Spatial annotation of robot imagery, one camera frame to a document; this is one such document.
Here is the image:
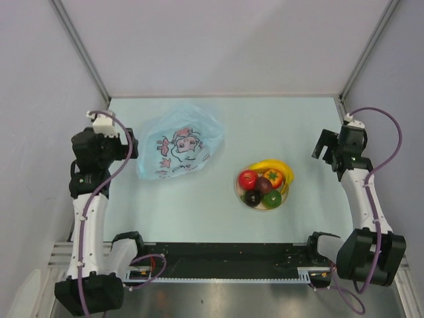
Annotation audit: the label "fake dark red fruit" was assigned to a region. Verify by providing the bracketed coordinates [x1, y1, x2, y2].
[255, 176, 274, 194]

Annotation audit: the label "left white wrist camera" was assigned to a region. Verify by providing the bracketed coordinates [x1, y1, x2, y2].
[86, 110, 119, 138]

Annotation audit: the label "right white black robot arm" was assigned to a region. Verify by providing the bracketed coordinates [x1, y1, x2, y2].
[305, 124, 407, 286]

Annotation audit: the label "left aluminium corner post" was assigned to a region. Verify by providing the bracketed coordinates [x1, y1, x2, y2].
[48, 0, 111, 107]

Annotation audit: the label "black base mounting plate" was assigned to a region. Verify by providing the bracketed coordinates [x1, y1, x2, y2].
[126, 242, 331, 288]

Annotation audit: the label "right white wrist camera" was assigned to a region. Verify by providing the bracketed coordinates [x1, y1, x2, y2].
[343, 113, 365, 130]

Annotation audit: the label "round beige ceramic plate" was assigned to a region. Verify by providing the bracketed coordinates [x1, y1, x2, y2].
[235, 168, 288, 211]

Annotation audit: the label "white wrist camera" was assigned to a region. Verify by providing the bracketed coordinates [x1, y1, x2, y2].
[86, 110, 119, 138]
[343, 113, 365, 130]

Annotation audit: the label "fake yellow banana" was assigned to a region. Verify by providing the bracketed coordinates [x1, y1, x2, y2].
[248, 159, 294, 195]

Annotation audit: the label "fake red strawberry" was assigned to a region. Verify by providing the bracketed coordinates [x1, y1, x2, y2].
[238, 170, 259, 190]

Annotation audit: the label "white slotted cable duct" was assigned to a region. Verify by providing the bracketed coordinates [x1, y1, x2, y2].
[122, 266, 314, 284]

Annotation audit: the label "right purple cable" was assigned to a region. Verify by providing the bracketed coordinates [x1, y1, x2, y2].
[331, 106, 403, 315]

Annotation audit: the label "fake dark purple plum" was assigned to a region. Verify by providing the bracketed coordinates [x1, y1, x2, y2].
[243, 189, 262, 207]

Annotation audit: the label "aluminium front frame rail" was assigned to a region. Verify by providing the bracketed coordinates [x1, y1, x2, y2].
[48, 241, 408, 269]

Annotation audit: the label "fake orange persimmon fruit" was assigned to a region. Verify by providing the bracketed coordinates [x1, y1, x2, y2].
[262, 169, 284, 189]

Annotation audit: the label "aluminium corner post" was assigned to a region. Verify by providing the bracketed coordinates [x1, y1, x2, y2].
[339, 0, 402, 104]
[48, 0, 111, 107]

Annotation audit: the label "light blue plastic bag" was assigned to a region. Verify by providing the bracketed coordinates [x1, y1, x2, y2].
[137, 103, 225, 180]

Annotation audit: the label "right aluminium corner post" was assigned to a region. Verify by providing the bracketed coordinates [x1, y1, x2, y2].
[339, 0, 402, 104]

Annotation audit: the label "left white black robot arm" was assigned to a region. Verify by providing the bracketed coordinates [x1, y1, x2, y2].
[54, 127, 146, 317]

